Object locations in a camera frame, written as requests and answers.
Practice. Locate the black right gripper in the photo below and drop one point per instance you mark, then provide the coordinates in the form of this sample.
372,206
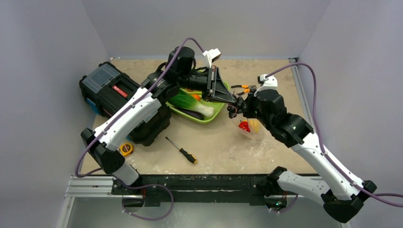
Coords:
248,107

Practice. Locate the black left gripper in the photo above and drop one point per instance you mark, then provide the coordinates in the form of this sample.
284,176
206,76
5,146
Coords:
215,89

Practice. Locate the yellow pear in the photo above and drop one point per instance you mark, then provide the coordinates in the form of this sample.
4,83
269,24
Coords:
255,126

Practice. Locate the black grape bunch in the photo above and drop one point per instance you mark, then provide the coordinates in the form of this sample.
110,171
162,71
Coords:
234,107

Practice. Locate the clear zip top bag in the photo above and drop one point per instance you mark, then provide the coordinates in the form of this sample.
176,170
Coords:
249,135

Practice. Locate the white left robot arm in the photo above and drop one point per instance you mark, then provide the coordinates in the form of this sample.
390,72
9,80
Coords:
155,90

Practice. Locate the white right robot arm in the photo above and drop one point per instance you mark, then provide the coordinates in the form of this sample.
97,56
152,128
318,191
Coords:
339,192

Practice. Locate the orange fruit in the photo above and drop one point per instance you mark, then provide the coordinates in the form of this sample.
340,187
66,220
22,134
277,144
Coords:
195,96

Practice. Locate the orange black pliers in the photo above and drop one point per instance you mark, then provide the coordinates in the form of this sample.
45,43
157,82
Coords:
246,88

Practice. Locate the purple eggplant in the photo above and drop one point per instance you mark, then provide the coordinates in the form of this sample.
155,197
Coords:
191,113

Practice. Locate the green bok choy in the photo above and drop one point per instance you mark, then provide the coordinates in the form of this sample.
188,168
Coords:
186,101

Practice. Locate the black yellow screwdriver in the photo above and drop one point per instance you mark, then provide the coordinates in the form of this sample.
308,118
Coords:
187,155

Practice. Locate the yellow tape measure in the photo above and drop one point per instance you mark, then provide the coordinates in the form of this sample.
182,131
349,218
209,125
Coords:
126,149

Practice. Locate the black toolbox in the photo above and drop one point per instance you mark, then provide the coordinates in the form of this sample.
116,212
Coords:
107,89

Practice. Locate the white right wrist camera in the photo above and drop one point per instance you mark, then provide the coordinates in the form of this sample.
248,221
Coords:
266,82

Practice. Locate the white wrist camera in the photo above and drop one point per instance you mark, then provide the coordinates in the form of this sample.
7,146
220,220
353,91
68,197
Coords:
210,56
266,82

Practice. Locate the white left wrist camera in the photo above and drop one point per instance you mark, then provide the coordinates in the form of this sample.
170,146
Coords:
210,56

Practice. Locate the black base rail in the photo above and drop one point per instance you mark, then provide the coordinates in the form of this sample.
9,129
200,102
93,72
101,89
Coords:
253,189

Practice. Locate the aluminium frame rail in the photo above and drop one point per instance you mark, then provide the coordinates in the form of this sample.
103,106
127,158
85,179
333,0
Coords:
98,186

